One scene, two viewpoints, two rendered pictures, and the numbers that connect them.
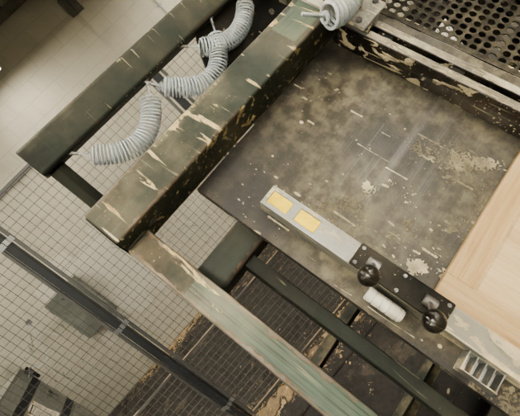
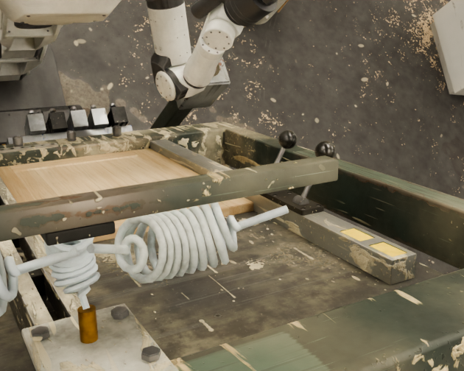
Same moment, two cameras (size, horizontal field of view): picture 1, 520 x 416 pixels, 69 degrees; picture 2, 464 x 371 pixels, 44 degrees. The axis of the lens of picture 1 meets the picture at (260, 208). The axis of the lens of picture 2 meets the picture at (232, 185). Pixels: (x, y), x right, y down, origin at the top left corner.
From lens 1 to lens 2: 121 cm
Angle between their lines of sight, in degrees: 95
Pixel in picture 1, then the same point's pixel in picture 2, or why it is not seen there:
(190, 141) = not seen: outside the picture
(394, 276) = (286, 196)
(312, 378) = (388, 180)
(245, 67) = (420, 320)
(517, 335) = not seen: hidden behind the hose
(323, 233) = (340, 225)
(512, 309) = not seen: hidden behind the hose
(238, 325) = (454, 201)
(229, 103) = (460, 283)
